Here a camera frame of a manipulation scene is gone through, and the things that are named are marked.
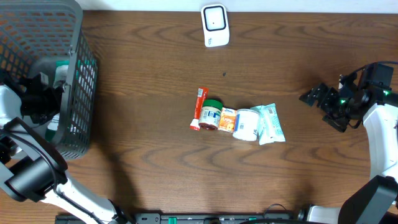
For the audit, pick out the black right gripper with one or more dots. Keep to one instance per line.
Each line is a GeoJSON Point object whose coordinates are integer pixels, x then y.
{"type": "Point", "coordinates": [331, 93]}

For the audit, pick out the light green tissue packet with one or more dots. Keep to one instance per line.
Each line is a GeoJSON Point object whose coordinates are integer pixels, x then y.
{"type": "Point", "coordinates": [269, 128]}

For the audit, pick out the white tub container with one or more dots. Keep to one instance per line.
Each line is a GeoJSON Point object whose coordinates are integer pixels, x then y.
{"type": "Point", "coordinates": [245, 127]}

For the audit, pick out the orange snack packet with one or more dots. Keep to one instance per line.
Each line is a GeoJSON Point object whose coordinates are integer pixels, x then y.
{"type": "Point", "coordinates": [227, 120]}

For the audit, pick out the green lid jar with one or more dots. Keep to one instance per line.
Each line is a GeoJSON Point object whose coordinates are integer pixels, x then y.
{"type": "Point", "coordinates": [210, 114]}

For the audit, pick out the red stick sachet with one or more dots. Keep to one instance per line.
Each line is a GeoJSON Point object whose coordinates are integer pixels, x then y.
{"type": "Point", "coordinates": [201, 97]}

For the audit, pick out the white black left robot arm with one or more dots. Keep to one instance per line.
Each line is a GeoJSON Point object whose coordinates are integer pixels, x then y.
{"type": "Point", "coordinates": [31, 168]}

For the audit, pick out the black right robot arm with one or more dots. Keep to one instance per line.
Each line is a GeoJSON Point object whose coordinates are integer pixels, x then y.
{"type": "Point", "coordinates": [375, 107]}

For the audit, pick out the white barcode scanner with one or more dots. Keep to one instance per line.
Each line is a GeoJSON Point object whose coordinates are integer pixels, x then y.
{"type": "Point", "coordinates": [215, 25]}

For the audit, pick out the grey plastic mesh basket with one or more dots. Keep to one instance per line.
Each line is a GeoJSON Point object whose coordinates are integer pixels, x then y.
{"type": "Point", "coordinates": [37, 36]}

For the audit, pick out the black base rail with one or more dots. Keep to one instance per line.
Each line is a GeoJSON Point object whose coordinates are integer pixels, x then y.
{"type": "Point", "coordinates": [190, 218]}

